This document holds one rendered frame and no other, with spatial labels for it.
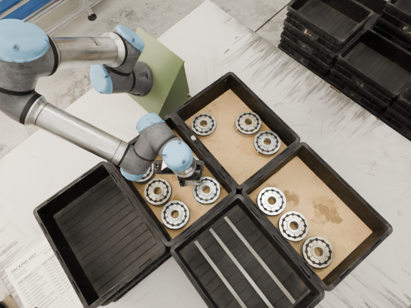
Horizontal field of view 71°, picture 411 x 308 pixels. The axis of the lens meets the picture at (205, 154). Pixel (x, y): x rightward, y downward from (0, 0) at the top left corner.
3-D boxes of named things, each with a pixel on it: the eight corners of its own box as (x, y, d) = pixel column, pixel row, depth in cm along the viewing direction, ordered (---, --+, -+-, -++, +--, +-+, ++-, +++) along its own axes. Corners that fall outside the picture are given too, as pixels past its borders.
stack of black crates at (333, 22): (274, 57, 213) (285, 6, 171) (300, 33, 219) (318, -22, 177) (318, 89, 201) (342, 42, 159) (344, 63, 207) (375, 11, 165)
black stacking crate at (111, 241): (51, 216, 111) (32, 211, 101) (115, 169, 117) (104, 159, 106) (102, 307, 98) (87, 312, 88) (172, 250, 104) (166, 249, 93)
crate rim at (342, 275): (238, 192, 100) (238, 191, 98) (301, 142, 106) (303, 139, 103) (325, 293, 87) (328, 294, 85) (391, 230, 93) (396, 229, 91)
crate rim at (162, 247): (35, 211, 102) (30, 210, 100) (106, 161, 108) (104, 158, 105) (90, 312, 89) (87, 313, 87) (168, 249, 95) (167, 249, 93)
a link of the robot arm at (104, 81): (109, 80, 124) (81, 80, 113) (121, 54, 117) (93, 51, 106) (125, 99, 121) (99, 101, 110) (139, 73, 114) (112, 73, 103)
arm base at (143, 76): (123, 83, 133) (106, 84, 125) (134, 54, 126) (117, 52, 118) (144, 102, 129) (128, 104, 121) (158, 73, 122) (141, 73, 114)
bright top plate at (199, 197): (187, 190, 107) (186, 190, 106) (206, 171, 109) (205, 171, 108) (207, 209, 104) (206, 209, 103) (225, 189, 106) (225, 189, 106)
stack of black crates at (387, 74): (318, 88, 201) (336, 55, 169) (345, 63, 207) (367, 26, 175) (369, 124, 189) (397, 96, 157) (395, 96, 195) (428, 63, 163)
